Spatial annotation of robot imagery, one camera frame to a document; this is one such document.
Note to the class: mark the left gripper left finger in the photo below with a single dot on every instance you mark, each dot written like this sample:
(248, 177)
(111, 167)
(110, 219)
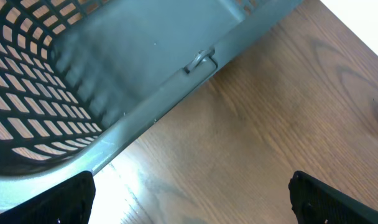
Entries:
(68, 202)

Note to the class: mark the grey plastic shopping basket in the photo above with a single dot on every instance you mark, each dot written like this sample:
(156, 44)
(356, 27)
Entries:
(81, 80)

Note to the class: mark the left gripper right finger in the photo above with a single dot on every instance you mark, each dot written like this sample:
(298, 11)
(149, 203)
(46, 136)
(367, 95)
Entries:
(313, 201)

